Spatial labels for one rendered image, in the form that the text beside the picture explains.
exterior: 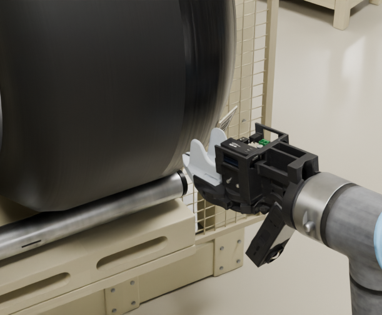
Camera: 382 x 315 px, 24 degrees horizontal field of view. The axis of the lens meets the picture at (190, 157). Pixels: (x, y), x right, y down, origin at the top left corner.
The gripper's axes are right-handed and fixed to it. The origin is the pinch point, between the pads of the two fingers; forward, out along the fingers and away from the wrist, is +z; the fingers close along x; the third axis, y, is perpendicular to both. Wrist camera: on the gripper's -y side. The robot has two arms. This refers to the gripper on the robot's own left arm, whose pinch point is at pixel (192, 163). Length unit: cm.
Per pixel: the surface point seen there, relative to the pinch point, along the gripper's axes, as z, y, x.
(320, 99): 120, -93, -162
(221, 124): 2.4, 1.5, -7.7
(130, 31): 0.6, 20.1, 6.2
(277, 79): 141, -90, -161
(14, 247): 19.8, -12.4, 17.2
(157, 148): 3.2, 2.3, 2.7
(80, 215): 17.9, -11.7, 7.0
